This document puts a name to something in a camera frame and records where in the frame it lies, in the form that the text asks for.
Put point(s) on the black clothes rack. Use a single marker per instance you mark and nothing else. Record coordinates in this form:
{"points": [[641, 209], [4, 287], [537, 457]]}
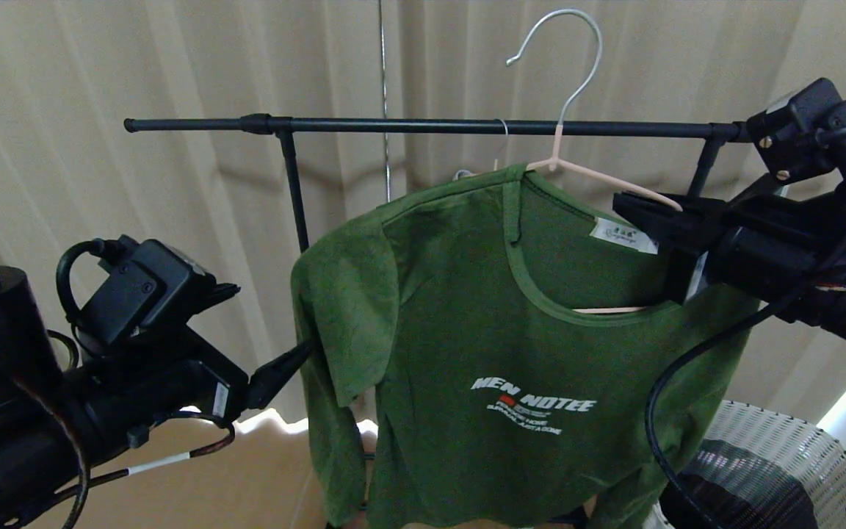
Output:
{"points": [[393, 126]]}

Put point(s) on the pink clothes hanger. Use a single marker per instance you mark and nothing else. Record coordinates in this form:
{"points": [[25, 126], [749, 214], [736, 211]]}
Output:
{"points": [[506, 136], [557, 150]]}

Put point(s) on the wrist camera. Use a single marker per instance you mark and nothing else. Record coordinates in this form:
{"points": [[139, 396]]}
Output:
{"points": [[805, 128], [144, 294]]}

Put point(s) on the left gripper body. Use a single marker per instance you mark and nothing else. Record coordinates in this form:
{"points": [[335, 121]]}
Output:
{"points": [[136, 404]]}

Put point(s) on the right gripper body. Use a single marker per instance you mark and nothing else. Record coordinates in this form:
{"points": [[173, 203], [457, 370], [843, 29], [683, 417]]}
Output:
{"points": [[768, 250]]}

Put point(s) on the white laundry basket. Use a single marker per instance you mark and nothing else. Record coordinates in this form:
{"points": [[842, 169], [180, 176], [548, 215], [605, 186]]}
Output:
{"points": [[775, 433]]}

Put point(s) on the beige curtain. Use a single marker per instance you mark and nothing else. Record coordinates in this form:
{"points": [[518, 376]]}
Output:
{"points": [[136, 73]]}

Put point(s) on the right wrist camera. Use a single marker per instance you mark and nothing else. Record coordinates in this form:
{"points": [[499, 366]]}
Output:
{"points": [[805, 128]]}

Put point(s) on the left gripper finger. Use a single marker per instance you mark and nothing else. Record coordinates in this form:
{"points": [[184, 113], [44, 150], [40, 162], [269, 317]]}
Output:
{"points": [[217, 297], [276, 378]]}

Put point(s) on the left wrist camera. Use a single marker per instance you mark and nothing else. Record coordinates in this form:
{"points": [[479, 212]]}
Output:
{"points": [[144, 294]]}

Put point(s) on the green printed garment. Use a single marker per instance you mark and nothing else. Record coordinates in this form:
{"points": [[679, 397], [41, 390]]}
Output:
{"points": [[467, 330]]}

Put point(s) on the pale grey shorts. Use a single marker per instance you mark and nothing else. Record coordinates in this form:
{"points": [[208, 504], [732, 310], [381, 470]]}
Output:
{"points": [[461, 175]]}

